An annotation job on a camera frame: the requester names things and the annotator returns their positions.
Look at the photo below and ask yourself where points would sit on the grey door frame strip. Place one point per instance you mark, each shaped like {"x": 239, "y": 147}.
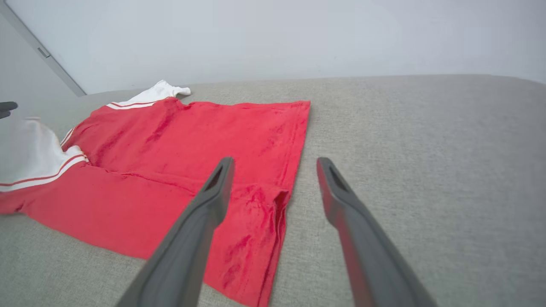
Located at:
{"x": 42, "y": 51}

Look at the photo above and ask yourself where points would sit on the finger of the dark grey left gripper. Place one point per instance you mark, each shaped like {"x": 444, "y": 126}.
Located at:
{"x": 6, "y": 107}

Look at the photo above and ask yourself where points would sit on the red and white garment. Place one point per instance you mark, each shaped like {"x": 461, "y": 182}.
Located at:
{"x": 170, "y": 140}

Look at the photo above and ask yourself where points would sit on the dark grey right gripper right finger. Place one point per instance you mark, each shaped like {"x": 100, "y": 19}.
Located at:
{"x": 367, "y": 251}

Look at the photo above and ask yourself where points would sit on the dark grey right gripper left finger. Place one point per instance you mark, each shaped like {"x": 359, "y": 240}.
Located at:
{"x": 187, "y": 251}

